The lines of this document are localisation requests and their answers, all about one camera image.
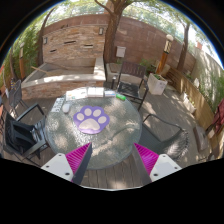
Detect white paper sheet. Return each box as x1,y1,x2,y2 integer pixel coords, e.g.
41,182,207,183
66,89,87,101

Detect black metal chair far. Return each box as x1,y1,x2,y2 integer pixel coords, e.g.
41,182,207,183
113,61,149,108

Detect white square planter box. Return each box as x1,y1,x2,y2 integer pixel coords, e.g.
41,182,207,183
148,73,167,95

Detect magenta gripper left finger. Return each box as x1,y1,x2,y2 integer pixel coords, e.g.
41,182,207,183
41,142,93,186

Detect black metal chair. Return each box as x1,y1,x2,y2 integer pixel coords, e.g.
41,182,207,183
3,103,49,166
113,61,149,108
139,113,189,161

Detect black and white keypad card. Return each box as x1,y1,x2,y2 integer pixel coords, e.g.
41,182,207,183
51,98,64,112

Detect small white booklet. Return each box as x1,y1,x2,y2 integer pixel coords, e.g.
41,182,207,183
104,90,116,97

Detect wooden lamp post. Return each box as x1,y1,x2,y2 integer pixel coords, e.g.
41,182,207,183
156,34,174,74

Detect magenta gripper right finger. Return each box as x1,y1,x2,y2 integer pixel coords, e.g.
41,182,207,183
131,142,183,186

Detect large tree trunk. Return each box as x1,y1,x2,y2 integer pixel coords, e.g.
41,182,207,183
94,0,133,63

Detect stone raised fountain basin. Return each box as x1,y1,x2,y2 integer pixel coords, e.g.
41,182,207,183
21,57,106,99

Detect round glass patio table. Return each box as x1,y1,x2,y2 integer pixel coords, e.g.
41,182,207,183
46,95,142,170

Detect open white book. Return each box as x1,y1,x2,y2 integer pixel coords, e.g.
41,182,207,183
87,87,104,97

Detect green cylindrical object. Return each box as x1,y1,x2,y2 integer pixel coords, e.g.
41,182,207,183
116,94,126,101

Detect white computer mouse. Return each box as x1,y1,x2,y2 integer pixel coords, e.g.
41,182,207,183
62,104,70,113

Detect black metal chair left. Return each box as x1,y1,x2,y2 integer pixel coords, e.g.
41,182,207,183
3,103,49,166

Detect purple paw print mouse pad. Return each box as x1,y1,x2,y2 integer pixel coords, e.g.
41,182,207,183
73,105,110,134

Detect black metal chair right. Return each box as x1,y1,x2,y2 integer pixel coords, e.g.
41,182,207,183
139,113,189,161

